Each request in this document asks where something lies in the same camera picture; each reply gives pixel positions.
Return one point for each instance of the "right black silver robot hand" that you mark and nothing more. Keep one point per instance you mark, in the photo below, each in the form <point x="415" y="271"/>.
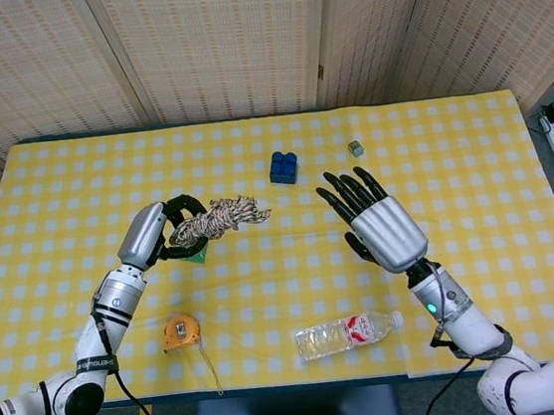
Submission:
<point x="390" y="232"/>

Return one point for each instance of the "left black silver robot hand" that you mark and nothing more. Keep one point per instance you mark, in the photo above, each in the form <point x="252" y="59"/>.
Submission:
<point x="142" y="235"/>

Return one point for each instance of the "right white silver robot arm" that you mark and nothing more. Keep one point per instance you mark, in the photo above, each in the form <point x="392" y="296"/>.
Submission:
<point x="466" y="326"/>

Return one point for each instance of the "green sachet packet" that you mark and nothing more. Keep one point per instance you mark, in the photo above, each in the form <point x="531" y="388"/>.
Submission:
<point x="201" y="257"/>

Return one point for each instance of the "small grey cube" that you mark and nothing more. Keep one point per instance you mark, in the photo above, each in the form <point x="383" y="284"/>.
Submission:
<point x="356" y="149"/>

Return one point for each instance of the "orange tape measure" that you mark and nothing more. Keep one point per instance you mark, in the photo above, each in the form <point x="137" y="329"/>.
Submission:
<point x="180" y="332"/>

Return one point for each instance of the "clear plastic water bottle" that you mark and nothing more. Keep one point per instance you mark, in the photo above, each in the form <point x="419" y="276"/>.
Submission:
<point x="342" y="336"/>

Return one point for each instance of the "yellow white checked tablecloth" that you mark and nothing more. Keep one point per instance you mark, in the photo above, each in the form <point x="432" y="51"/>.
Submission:
<point x="275" y="278"/>

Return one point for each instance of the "blue building block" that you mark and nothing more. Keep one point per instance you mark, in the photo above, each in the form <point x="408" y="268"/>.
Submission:
<point x="282" y="168"/>

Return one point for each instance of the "woven folding screen panel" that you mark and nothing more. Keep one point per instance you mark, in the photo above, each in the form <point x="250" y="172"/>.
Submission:
<point x="500" y="17"/>
<point x="30" y="60"/>
<point x="366" y="22"/>
<point x="218" y="39"/>

